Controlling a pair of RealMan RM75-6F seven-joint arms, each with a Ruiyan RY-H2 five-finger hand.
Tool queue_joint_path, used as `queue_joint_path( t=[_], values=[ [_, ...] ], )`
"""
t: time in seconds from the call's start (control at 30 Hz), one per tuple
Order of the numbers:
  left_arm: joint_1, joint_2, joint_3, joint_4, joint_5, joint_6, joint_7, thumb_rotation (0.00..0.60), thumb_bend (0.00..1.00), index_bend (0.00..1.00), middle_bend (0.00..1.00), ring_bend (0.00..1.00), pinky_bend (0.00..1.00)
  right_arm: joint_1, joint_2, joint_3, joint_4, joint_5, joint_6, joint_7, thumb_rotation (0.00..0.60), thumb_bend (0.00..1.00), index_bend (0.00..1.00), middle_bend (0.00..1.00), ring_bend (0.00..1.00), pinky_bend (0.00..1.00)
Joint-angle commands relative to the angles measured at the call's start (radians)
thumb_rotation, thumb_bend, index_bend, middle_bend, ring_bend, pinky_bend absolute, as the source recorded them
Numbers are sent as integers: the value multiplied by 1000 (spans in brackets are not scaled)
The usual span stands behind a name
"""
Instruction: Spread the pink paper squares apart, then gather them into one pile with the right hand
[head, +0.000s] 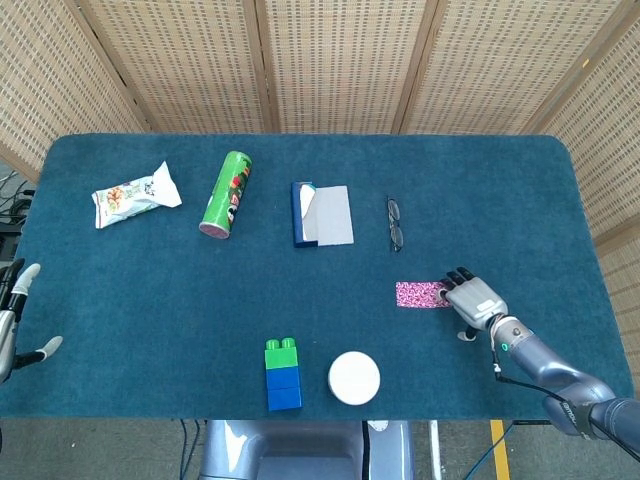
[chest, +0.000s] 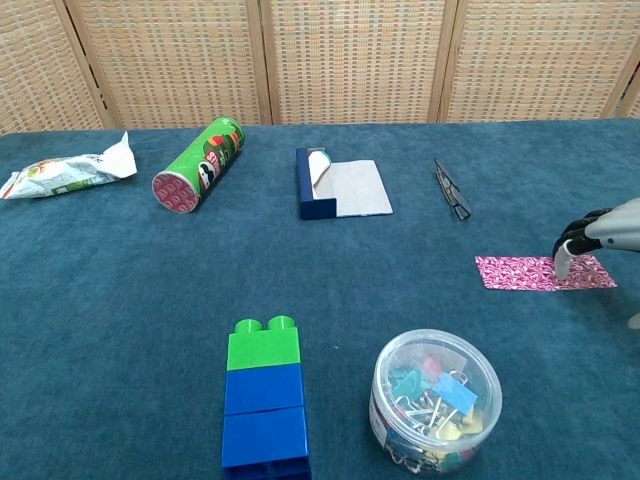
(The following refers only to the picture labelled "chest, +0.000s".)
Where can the green Pringles can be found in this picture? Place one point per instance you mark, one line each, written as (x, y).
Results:
(200, 160)

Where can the woven wooden folding screen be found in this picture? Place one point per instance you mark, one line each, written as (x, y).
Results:
(350, 60)

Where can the open blue box grey flap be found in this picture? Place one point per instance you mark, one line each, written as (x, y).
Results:
(360, 190)

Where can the black folded eyeglasses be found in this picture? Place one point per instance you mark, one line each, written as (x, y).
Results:
(452, 192)

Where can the blue building block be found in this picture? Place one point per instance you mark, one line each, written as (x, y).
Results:
(262, 390)
(265, 435)

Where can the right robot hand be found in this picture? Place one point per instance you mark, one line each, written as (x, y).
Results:
(610, 227)

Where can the white crumpled snack bag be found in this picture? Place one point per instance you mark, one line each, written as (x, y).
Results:
(60, 175)

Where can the pink binder clip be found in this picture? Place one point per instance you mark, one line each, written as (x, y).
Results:
(431, 365)

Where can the teal binder clip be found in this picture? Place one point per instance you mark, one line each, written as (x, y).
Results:
(410, 382)

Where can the yellow binder clip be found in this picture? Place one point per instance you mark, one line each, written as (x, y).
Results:
(470, 425)

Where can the green building block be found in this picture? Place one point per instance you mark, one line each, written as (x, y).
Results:
(262, 350)

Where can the light blue binder clip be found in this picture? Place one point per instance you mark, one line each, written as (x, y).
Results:
(455, 392)

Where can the round plastic binder clip tub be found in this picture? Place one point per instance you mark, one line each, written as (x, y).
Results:
(489, 415)

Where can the curled cream paper sheet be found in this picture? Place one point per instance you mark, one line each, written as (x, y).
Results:
(319, 167)

